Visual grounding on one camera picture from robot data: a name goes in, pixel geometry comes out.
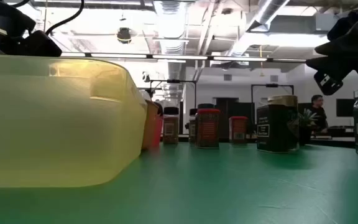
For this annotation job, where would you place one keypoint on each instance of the tan-lid seasoning jar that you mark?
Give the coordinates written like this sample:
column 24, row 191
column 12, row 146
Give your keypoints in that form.
column 283, row 100

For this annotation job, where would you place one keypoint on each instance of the orange plastic tray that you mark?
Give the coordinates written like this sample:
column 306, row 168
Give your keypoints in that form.
column 149, row 124

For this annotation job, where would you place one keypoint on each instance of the black aluminium rig frame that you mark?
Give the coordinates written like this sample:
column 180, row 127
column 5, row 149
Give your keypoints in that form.
column 334, row 143

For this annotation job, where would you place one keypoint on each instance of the magenta plastic tray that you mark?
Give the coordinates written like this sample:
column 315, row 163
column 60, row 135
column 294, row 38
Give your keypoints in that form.
column 158, row 130

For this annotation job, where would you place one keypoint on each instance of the background black table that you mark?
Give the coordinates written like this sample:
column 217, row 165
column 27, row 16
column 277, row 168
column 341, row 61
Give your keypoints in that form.
column 334, row 131

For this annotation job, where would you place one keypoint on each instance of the person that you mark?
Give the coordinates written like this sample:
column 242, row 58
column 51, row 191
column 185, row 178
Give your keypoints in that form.
column 319, row 112

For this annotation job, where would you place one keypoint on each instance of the dark background cabinet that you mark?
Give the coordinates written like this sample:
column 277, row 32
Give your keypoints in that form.
column 222, row 118

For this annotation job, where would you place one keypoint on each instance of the small potted plant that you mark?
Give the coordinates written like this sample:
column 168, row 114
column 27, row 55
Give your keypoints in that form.
column 308, row 119

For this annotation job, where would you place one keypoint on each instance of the black-lid spice jar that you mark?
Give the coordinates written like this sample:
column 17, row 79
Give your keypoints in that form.
column 192, row 127
column 170, row 127

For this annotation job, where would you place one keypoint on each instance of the overhead LED light bar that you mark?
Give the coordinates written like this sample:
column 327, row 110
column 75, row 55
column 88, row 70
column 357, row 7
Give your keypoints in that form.
column 179, row 57

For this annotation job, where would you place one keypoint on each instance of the black pepper tin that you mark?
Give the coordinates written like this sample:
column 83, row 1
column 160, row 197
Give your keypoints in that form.
column 277, row 133

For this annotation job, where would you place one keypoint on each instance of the black ceiling dome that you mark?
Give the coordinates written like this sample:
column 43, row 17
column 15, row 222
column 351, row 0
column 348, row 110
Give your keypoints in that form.
column 124, row 35

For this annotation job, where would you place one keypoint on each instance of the background black rig frame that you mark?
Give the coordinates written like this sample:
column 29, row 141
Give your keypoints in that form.
column 172, row 81
column 272, row 85

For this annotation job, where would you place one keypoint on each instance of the yellow-green plastic tray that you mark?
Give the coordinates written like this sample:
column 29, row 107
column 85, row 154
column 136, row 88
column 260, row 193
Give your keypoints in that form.
column 42, row 124

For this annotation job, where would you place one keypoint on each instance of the pink cube block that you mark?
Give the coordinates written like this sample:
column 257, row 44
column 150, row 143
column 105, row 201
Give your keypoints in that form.
column 208, row 130

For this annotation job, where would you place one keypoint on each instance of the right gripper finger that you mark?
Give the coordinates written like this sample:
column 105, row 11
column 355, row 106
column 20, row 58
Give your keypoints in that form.
column 356, row 40
column 337, row 67

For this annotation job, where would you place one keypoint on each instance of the green table mat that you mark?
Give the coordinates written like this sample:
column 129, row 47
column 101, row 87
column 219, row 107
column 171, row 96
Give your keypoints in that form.
column 228, row 186

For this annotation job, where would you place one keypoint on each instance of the silver ventilation duct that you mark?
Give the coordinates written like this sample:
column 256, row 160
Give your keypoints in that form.
column 170, row 31
column 266, row 15

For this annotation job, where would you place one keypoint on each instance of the red spice tin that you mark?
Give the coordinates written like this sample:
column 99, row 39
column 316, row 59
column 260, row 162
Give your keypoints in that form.
column 238, row 130

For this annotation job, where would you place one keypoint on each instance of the black wall monitor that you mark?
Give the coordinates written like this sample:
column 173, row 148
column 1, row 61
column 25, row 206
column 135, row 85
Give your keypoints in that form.
column 345, row 107

